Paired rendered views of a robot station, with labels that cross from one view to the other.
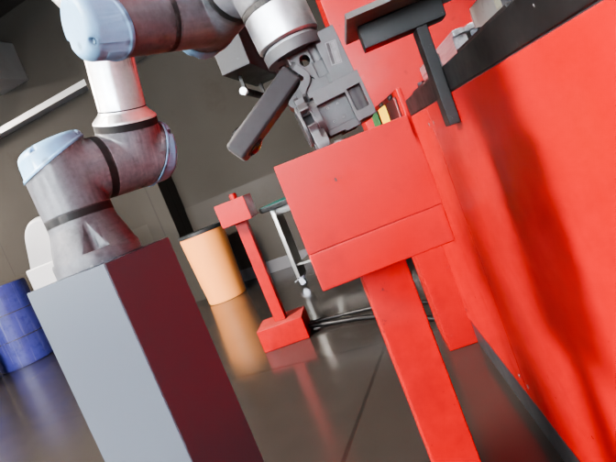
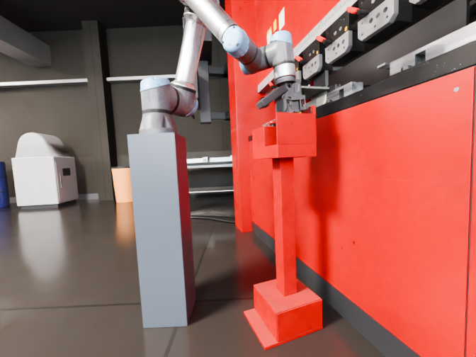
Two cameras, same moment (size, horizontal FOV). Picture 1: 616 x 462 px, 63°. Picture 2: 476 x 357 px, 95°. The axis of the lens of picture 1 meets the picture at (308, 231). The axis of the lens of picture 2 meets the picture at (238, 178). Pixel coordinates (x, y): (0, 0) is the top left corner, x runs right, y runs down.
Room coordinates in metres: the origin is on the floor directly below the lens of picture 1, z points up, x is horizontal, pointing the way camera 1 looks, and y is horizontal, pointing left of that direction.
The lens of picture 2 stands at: (-0.07, 0.40, 0.65)
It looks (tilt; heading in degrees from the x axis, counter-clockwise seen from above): 4 degrees down; 339
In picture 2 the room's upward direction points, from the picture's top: 3 degrees counter-clockwise
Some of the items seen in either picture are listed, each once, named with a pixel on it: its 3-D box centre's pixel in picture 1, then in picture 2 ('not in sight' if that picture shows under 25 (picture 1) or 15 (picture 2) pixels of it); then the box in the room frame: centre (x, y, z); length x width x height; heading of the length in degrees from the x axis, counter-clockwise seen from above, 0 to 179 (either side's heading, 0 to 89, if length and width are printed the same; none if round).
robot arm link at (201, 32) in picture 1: (202, 16); (253, 59); (0.67, 0.03, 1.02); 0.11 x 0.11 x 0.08; 39
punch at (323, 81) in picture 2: not in sight; (320, 83); (0.87, -0.47, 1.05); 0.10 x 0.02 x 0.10; 173
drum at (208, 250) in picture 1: (214, 263); (125, 183); (4.54, 0.90, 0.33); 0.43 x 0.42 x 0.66; 69
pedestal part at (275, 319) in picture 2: not in sight; (280, 307); (0.66, -0.04, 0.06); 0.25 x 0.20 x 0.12; 89
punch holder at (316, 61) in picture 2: not in sight; (316, 60); (0.90, -0.47, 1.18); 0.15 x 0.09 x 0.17; 173
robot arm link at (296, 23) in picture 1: (283, 30); (284, 74); (0.61, -0.06, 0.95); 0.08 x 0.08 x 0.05
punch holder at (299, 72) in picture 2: not in sight; (297, 74); (1.10, -0.49, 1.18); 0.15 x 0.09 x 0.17; 173
